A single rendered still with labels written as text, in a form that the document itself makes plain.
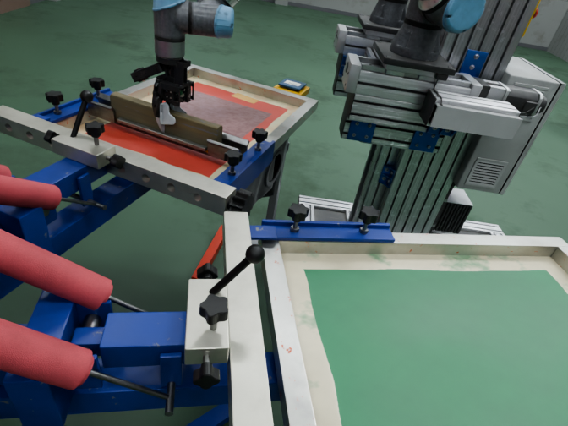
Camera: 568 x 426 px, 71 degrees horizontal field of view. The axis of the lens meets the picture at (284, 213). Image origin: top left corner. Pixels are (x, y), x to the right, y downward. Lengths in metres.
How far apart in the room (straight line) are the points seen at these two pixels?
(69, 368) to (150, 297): 1.50
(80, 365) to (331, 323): 0.42
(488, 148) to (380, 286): 1.00
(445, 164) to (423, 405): 1.21
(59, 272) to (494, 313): 0.80
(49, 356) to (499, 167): 1.62
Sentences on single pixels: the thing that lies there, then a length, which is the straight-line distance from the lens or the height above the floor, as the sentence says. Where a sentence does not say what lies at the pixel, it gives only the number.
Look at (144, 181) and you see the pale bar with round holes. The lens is 0.97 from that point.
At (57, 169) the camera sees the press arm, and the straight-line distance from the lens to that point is 0.97.
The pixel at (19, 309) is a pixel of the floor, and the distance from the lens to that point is 2.14.
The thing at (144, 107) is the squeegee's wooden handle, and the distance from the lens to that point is 1.23.
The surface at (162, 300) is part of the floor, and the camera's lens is 2.03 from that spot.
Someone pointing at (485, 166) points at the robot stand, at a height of 0.88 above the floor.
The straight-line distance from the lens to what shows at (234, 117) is 1.46.
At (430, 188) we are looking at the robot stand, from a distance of 1.84.
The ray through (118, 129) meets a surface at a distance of 1.33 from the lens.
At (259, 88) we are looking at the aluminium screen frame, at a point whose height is 0.98.
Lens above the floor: 1.53
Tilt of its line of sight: 36 degrees down
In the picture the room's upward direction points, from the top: 11 degrees clockwise
